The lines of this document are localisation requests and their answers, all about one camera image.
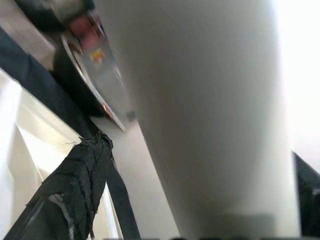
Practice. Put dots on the white plastic table top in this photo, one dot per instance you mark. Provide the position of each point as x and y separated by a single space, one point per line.
37 125

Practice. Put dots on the black tablecloth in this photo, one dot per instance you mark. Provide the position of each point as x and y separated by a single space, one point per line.
37 75

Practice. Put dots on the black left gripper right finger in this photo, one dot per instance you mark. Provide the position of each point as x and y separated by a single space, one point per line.
308 200

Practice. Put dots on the white plastic table leg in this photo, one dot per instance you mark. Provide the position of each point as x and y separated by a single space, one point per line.
200 112

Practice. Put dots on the clear plastic storage container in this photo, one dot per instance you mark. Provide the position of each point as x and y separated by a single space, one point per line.
105 65

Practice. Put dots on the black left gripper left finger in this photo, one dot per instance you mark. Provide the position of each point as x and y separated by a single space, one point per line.
70 180

